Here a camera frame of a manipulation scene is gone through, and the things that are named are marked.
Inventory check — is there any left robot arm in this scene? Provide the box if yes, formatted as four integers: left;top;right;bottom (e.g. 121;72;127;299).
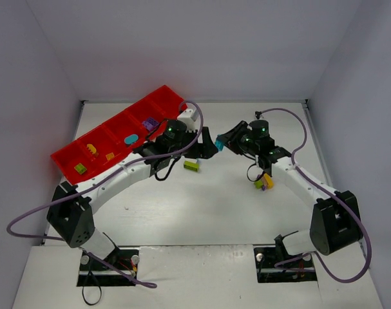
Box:
47;108;218;261

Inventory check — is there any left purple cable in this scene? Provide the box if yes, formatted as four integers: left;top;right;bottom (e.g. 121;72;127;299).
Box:
6;100;205;289

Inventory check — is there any long green lego brick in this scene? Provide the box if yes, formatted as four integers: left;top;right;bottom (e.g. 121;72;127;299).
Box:
183;160;200;173

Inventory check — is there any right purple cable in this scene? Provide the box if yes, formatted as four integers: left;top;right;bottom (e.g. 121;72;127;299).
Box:
253;108;373;284

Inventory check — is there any yellow comb lego piece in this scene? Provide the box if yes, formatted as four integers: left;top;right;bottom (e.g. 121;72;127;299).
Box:
86;144;99;158

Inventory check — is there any black cable loop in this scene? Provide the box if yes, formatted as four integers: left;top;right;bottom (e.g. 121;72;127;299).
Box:
81;270;102;306

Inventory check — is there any purple lego brick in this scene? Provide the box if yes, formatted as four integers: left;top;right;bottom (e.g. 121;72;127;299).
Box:
142;117;159;131

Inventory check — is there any turquoise round lego piece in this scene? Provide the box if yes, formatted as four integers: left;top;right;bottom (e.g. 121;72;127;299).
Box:
124;134;139;145

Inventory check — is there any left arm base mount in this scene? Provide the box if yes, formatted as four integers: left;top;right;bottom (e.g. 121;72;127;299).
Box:
76;245;141;287

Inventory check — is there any green lego in pile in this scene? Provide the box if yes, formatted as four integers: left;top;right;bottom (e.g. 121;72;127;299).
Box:
254;180;262;189

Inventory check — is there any red compartment tray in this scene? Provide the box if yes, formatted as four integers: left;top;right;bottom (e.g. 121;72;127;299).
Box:
50;85;184;185

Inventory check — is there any purple cable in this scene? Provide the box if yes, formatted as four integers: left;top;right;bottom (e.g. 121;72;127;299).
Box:
253;108;373;284
6;100;205;289

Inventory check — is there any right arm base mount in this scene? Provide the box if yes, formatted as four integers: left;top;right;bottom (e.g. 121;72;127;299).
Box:
253;235;318;283

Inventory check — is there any yellow lego in pile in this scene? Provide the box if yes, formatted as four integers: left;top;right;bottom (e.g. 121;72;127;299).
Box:
264;173;274;189

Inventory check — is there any yellow face lego brick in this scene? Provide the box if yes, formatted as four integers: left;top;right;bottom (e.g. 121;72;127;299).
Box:
106;153;115;161

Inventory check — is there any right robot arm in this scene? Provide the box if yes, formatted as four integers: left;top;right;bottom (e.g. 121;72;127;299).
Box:
216;120;363;256

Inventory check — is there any small green lego brick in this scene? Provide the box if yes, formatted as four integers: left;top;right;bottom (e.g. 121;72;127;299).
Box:
74;163;87;174

